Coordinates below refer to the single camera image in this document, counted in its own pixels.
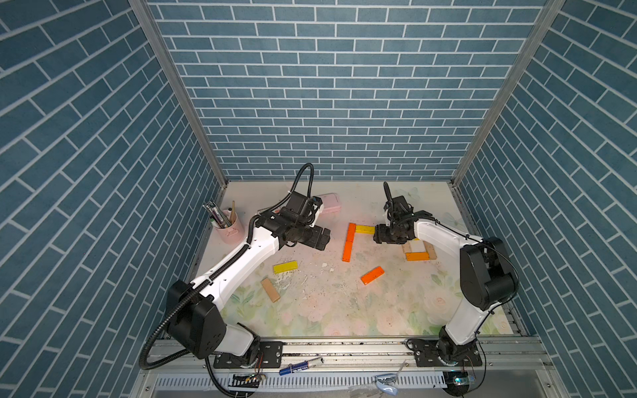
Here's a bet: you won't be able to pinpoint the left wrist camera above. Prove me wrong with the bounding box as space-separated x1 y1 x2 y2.
280 192 323 226

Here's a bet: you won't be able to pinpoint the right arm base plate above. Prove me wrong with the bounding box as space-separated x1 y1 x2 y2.
405 338 483 367

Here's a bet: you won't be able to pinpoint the pink pencil case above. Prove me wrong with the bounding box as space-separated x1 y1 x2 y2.
318 192 342 214

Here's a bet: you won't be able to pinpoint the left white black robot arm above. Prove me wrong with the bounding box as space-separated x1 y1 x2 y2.
164 214 331 366

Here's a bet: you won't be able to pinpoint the green lit circuit board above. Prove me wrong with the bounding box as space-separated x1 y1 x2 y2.
443 371 474 397

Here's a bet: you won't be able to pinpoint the blue screwdriver on rail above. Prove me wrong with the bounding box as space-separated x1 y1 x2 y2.
279 357 324 376

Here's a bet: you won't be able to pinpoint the orange block low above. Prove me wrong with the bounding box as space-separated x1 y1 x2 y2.
346 223 357 243

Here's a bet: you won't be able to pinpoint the pens in cup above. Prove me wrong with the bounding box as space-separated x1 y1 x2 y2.
202 201 237 229

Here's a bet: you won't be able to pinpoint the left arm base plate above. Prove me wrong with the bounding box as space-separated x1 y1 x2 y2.
212 341 284 369

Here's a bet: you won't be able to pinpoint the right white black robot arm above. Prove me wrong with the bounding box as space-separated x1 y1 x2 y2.
373 182 519 353

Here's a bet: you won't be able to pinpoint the clear plastic bag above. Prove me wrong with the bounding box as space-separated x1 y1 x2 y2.
348 373 398 398

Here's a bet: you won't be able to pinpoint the left black corrugated cable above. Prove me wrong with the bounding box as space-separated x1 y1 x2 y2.
138 163 315 371

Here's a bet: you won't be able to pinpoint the wooden block low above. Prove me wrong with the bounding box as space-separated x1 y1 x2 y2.
423 241 437 260

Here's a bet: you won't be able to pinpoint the pink pen cup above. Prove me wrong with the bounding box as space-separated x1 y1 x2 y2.
211 209 246 245

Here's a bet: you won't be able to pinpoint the yellow block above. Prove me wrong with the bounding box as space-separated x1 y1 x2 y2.
273 261 299 275
355 225 375 235

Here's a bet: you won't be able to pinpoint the aluminium front rail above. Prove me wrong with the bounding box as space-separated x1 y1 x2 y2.
134 335 566 397

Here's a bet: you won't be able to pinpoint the light orange block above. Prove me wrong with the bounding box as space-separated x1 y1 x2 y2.
406 252 431 261

